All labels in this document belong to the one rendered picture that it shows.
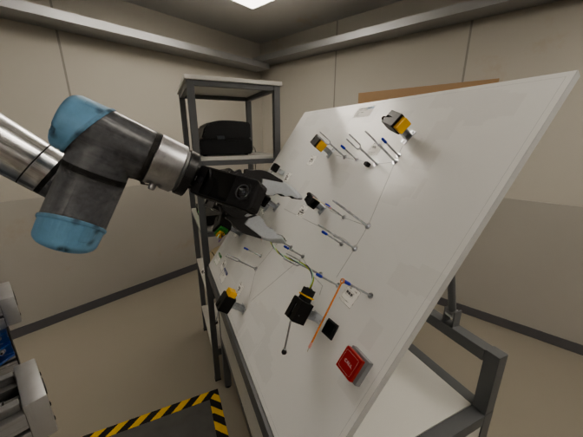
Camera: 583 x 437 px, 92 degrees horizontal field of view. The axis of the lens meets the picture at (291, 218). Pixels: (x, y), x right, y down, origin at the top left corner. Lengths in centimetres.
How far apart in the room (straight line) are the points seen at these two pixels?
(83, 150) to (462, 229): 65
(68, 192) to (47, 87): 258
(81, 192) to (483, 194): 69
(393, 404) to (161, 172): 91
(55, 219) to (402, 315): 60
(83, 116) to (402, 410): 101
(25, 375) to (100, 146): 54
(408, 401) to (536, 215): 201
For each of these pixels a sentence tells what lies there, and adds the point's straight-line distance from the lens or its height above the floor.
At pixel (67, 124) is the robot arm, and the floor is 158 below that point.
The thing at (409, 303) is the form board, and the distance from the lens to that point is 66.
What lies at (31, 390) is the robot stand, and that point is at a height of 112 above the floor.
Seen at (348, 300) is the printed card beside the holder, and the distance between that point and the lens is 75.
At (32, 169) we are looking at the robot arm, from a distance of 56.
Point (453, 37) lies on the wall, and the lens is 291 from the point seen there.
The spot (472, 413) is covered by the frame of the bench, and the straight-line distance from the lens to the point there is 112.
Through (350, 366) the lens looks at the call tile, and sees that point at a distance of 66.
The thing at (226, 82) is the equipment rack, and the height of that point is 183.
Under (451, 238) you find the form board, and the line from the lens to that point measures 67.
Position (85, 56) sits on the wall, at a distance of 309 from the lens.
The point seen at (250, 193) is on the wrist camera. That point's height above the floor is 150.
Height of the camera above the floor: 157
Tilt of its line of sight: 17 degrees down
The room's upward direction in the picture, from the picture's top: straight up
